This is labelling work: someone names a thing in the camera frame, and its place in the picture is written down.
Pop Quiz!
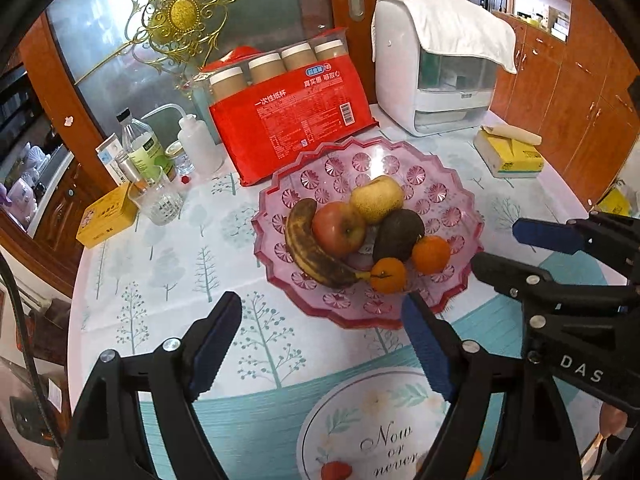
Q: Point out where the red pack of paper cups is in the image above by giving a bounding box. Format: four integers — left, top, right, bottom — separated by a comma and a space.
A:
194, 27, 381, 188

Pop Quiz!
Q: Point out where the clear glass cup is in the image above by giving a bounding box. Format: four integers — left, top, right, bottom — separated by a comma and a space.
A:
127, 165, 185, 227

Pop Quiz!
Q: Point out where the pink glass fruit bowl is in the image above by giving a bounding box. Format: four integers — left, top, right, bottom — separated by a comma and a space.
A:
250, 136, 487, 331

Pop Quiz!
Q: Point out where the yellow tin box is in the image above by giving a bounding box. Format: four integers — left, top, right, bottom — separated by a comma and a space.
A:
76, 182, 138, 249

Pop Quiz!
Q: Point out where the white and blue carton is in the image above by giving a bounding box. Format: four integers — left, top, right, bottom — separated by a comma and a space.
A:
95, 136, 131, 186

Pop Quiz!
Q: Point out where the yellow tissue pack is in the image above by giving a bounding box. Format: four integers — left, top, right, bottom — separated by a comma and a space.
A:
473, 125, 546, 179

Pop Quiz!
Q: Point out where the overripe brown banana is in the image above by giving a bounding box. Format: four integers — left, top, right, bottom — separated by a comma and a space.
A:
284, 198, 373, 289

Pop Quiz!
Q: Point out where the small glass jar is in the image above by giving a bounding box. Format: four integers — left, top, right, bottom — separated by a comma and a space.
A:
164, 141, 197, 178

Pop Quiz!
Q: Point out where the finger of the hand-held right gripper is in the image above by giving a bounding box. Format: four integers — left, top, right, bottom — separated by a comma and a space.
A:
470, 252, 640, 315
512, 211, 640, 281

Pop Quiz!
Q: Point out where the clear bottle with green label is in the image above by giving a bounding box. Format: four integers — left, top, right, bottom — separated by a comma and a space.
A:
116, 108, 173, 186

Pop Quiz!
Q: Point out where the wooden cabinet row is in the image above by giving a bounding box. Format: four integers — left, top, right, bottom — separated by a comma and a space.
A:
487, 10, 640, 211

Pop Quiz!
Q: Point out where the red apple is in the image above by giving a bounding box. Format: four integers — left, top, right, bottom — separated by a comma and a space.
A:
312, 202, 368, 260

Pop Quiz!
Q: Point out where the white towel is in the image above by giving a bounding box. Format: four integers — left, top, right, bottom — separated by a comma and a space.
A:
395, 0, 518, 75

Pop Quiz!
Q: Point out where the wooden kitchen cabinet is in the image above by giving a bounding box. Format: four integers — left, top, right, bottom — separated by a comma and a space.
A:
0, 145, 101, 301

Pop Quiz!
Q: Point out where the gold door ornament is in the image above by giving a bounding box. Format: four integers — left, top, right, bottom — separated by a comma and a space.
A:
75, 0, 328, 91

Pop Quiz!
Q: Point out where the small metal can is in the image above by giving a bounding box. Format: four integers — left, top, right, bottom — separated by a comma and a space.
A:
114, 152, 143, 186

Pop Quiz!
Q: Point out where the white squeeze bottle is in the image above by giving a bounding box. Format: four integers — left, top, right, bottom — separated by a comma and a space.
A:
140, 103, 224, 178

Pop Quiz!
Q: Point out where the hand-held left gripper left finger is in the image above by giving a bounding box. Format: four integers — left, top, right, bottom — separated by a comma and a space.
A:
56, 291, 243, 480

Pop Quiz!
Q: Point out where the yellow pear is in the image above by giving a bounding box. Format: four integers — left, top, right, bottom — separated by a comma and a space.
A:
349, 175, 405, 225

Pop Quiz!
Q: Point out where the white countertop appliance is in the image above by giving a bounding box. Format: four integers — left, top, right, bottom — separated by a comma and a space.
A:
371, 0, 501, 137

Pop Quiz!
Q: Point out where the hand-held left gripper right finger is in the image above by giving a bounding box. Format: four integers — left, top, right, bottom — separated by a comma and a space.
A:
401, 292, 583, 480

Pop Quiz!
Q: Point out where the dark avocado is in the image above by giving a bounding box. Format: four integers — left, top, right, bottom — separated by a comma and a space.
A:
372, 208, 426, 264

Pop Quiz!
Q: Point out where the yellow bag in cardboard box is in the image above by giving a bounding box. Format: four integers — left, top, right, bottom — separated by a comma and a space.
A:
595, 180, 633, 216

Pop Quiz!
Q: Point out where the frosted glass sliding door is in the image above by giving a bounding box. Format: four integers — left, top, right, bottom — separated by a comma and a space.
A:
45, 0, 328, 131

